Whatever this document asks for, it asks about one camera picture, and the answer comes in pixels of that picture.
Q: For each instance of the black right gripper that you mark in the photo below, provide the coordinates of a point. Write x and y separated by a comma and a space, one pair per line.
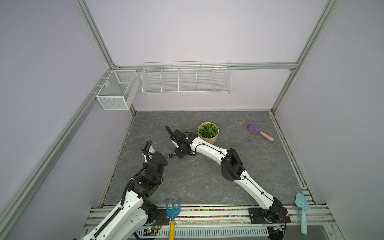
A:
180, 155

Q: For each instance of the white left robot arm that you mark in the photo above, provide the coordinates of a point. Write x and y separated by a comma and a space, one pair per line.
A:
134, 209

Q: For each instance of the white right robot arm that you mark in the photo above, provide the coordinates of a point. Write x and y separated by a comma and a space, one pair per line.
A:
233, 170

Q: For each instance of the beige pot with green plant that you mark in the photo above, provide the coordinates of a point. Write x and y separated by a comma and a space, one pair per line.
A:
208, 132

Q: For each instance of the white mesh box basket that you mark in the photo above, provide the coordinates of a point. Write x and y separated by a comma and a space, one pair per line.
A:
119, 90

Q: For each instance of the light blue trowel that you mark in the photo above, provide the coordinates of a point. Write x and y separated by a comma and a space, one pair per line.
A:
302, 202

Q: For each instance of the blue rake yellow handle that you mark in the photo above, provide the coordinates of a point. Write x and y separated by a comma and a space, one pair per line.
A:
172, 212

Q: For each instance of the white wire wall shelf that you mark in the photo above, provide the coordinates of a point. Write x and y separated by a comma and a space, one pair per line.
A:
186, 77

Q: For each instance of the purple trowel pink handle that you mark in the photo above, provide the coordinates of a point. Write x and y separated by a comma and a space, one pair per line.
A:
257, 129

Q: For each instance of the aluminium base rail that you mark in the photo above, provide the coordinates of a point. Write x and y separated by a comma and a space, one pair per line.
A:
228, 223

